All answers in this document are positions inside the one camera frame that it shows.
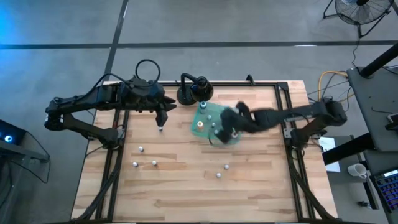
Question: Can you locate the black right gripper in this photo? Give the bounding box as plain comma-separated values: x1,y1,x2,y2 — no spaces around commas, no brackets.
216,102,259,144

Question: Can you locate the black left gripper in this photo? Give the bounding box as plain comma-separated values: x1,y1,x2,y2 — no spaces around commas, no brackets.
124,77,177,128

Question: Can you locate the green translucent plastic bin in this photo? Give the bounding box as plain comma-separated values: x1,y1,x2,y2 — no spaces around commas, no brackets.
190,101,246,147

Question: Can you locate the black gooseneck desk lamp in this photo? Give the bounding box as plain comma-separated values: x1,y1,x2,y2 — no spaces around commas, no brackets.
176,73,215,106

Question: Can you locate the white paper sheet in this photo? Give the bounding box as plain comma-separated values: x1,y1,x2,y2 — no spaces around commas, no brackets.
317,136,341,174

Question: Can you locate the black support beam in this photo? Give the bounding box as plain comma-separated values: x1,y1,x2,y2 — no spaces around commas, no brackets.
322,133,377,166

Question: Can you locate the white mug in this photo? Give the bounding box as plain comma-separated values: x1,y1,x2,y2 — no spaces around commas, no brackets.
347,162,368,180

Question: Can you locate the grey side table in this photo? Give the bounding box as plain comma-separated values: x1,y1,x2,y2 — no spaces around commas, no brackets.
346,66,398,153

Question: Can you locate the black low stand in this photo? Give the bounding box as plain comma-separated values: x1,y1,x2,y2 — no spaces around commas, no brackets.
0,141,50,164

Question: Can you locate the black floor fan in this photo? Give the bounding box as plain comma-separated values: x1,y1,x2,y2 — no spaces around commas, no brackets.
322,0,395,39

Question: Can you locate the black box with blue light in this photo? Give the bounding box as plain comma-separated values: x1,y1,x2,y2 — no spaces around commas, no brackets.
0,119,27,146

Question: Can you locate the black diagonal pole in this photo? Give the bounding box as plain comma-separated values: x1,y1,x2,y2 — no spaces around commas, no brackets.
359,42,398,78

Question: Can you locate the black keyboard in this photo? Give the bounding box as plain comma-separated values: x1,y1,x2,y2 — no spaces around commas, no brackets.
373,169,398,214

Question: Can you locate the black metal table frame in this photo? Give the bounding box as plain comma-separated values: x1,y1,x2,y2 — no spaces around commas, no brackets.
70,74,340,223

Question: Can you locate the yellow cable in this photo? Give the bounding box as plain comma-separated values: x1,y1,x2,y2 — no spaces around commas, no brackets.
317,70,349,103

